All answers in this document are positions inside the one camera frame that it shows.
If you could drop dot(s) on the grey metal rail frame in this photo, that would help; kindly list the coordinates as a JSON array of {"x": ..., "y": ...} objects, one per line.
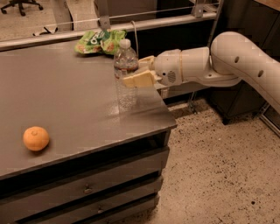
[{"x": 46, "y": 73}]

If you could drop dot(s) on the clear plastic water bottle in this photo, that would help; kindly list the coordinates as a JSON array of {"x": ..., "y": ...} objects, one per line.
[{"x": 125, "y": 64}]

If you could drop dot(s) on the black office chair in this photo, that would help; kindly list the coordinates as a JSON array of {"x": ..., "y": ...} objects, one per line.
[{"x": 20, "y": 4}]

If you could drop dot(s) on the grey drawer cabinet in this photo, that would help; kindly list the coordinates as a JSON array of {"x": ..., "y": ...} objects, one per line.
[{"x": 103, "y": 185}]

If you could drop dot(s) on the orange fruit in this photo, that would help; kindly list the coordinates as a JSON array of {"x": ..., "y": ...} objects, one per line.
[{"x": 36, "y": 138}]

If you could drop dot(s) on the dark cabinet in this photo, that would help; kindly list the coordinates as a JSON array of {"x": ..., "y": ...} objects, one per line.
[{"x": 261, "y": 24}]

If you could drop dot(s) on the green chip bag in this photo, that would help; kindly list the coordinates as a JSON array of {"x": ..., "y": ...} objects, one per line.
[{"x": 106, "y": 41}]

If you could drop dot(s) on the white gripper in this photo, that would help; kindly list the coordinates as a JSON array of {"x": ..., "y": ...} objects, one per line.
[{"x": 166, "y": 67}]

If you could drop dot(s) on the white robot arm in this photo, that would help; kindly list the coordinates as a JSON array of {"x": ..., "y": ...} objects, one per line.
[{"x": 230, "y": 58}]

